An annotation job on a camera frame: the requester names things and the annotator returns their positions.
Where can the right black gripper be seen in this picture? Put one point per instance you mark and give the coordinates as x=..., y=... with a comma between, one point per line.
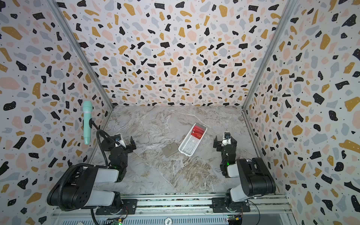
x=221, y=149

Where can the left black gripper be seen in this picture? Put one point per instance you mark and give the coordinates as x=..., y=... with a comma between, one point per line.
x=133, y=143

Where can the stack of red cards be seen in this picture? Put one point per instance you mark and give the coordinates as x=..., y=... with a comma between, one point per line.
x=197, y=132

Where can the white plastic mesh basket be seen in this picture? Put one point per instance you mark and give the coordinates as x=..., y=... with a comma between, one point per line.
x=190, y=143

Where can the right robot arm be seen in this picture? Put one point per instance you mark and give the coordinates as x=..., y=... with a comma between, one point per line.
x=255, y=178

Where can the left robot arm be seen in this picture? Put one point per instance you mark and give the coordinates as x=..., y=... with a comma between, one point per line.
x=75, y=189

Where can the black microphone stand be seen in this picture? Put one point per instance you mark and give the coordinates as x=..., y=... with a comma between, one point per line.
x=93, y=125

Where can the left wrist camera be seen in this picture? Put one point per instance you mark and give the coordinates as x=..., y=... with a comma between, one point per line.
x=118, y=140

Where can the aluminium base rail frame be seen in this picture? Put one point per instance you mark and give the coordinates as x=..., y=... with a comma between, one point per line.
x=185, y=209

